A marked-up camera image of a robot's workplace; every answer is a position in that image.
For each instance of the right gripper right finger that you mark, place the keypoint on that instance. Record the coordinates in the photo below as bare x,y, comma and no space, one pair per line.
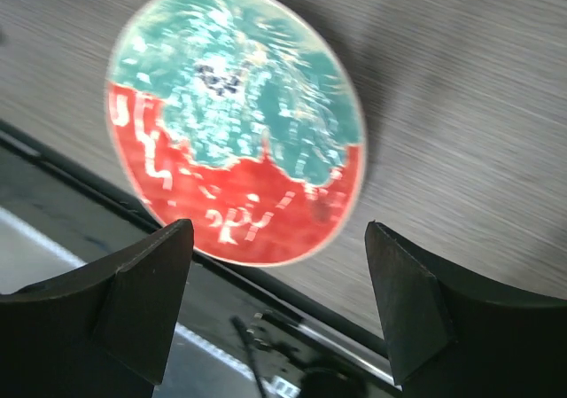
450,332

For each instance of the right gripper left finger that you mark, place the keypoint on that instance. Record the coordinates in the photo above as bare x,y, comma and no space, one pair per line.
102,330

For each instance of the red and teal floral plate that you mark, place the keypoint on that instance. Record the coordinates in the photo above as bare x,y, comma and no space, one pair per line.
237,115

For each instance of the aluminium rail frame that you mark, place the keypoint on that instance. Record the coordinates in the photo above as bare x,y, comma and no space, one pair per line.
195,368

